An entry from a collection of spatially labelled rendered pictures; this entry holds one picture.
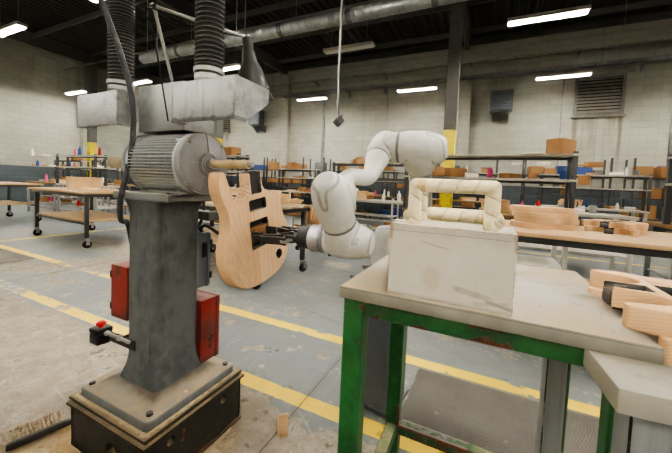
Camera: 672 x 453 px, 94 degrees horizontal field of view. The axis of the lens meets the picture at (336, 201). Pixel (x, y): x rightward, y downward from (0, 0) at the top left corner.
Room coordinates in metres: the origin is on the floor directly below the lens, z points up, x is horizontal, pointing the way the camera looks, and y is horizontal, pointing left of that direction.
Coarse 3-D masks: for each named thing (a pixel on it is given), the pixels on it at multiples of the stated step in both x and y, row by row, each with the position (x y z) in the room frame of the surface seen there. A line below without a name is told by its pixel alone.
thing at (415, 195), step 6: (414, 186) 0.74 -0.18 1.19; (414, 192) 0.74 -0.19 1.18; (420, 192) 0.74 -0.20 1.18; (408, 198) 0.76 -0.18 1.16; (414, 198) 0.74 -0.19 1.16; (420, 198) 0.74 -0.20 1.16; (408, 204) 0.75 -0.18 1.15; (414, 204) 0.74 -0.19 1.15; (420, 204) 0.74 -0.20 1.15; (414, 210) 0.74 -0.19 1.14; (420, 210) 0.74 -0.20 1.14; (414, 216) 0.74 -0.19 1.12; (420, 216) 0.75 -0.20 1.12; (408, 222) 0.75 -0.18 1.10; (414, 222) 0.74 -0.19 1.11; (420, 222) 0.75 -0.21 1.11
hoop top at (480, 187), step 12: (420, 180) 0.74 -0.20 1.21; (432, 180) 0.73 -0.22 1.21; (444, 180) 0.72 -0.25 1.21; (456, 180) 0.71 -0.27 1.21; (468, 180) 0.70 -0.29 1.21; (480, 180) 0.69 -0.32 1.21; (444, 192) 0.72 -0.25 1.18; (456, 192) 0.71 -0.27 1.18; (468, 192) 0.69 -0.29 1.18; (480, 192) 0.68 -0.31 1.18
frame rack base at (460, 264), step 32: (416, 224) 0.74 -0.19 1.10; (448, 224) 0.77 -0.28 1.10; (416, 256) 0.73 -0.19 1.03; (448, 256) 0.69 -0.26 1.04; (480, 256) 0.66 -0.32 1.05; (512, 256) 0.64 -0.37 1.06; (416, 288) 0.72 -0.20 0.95; (448, 288) 0.69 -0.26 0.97; (480, 288) 0.66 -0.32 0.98; (512, 288) 0.64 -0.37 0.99
